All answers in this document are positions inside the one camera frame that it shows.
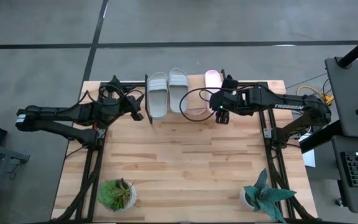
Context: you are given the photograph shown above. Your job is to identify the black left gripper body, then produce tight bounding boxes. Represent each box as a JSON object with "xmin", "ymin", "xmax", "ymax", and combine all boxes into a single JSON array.
[{"xmin": 113, "ymin": 92, "xmax": 138, "ymax": 119}]

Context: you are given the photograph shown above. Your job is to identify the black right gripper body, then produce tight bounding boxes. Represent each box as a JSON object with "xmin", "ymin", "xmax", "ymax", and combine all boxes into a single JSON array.
[{"xmin": 209, "ymin": 88, "xmax": 249, "ymax": 114}]

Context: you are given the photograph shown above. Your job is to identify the grey rubber slide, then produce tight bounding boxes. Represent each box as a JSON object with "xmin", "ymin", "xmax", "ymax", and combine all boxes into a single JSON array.
[
  {"xmin": 147, "ymin": 72, "xmax": 169, "ymax": 119},
  {"xmin": 167, "ymin": 68, "xmax": 190, "ymax": 114}
]

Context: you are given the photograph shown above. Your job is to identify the pink rubber slide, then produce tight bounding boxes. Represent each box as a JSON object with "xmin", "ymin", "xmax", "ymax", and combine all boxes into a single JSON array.
[
  {"xmin": 204, "ymin": 69, "xmax": 224, "ymax": 113},
  {"xmin": 185, "ymin": 106, "xmax": 211, "ymax": 116}
]

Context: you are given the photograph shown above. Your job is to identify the green spiky plant white pot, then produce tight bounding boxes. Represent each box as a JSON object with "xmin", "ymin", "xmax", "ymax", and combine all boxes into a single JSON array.
[{"xmin": 97, "ymin": 177, "xmax": 138, "ymax": 213}]

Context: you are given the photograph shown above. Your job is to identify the teal snake plant white pot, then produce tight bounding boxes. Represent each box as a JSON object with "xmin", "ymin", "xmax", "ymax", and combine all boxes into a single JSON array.
[{"xmin": 239, "ymin": 168, "xmax": 297, "ymax": 224}]

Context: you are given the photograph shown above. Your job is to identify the white paper sheet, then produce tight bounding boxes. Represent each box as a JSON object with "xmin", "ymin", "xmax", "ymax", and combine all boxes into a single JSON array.
[{"xmin": 302, "ymin": 149, "xmax": 316, "ymax": 168}]

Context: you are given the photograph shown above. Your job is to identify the grey desk with pole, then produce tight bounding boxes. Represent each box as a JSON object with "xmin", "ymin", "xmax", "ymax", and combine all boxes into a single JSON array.
[{"xmin": 324, "ymin": 55, "xmax": 358, "ymax": 139}]

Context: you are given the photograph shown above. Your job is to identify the grey metal cart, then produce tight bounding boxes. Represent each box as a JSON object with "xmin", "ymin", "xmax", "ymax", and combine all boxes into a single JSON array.
[{"xmin": 0, "ymin": 141, "xmax": 30, "ymax": 224}]

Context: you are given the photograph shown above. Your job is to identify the black round pole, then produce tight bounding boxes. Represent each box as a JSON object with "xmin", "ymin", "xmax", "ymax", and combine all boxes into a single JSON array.
[{"xmin": 336, "ymin": 29, "xmax": 358, "ymax": 68}]

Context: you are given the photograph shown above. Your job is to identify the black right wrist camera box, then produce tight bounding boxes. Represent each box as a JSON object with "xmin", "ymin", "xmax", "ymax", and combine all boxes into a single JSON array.
[{"xmin": 221, "ymin": 74, "xmax": 240, "ymax": 91}]

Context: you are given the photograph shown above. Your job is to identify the wooden shelf with black frame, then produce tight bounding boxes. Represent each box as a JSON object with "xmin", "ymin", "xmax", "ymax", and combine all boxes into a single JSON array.
[{"xmin": 144, "ymin": 68, "xmax": 227, "ymax": 125}]

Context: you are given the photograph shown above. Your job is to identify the black metal table frame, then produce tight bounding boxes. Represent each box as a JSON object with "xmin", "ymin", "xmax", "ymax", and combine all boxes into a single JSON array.
[{"xmin": 51, "ymin": 74, "xmax": 321, "ymax": 224}]

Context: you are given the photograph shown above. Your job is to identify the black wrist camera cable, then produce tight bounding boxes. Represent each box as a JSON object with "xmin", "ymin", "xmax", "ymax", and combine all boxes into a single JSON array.
[{"xmin": 178, "ymin": 87, "xmax": 226, "ymax": 123}]

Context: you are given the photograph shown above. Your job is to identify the yellow cable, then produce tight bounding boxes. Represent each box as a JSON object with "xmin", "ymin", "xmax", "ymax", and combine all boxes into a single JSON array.
[{"xmin": 296, "ymin": 85, "xmax": 334, "ymax": 106}]

